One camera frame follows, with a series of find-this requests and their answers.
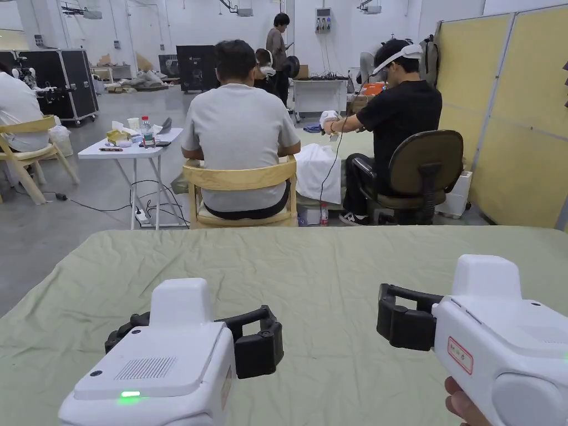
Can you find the large black flight case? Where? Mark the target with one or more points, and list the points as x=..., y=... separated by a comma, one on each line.
x=75, y=84

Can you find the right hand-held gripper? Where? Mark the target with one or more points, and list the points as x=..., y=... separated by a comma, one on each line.
x=501, y=337

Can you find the white power strip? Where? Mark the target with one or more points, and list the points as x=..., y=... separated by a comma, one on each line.
x=142, y=217

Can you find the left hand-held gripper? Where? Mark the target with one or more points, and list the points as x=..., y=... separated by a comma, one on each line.
x=168, y=355

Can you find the white floor appliance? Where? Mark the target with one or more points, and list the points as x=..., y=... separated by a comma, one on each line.
x=457, y=195

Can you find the person's right hand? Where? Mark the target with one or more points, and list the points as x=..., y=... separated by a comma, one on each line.
x=461, y=404

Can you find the bed with white cloth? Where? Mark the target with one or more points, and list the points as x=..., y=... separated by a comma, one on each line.
x=317, y=171

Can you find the plastic bottle with red label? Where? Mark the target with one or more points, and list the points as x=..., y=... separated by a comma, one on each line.
x=325, y=215

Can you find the bed with pale green sheet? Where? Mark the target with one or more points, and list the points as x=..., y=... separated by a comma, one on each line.
x=310, y=275

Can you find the grey backpack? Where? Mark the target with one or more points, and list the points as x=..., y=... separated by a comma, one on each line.
x=429, y=60

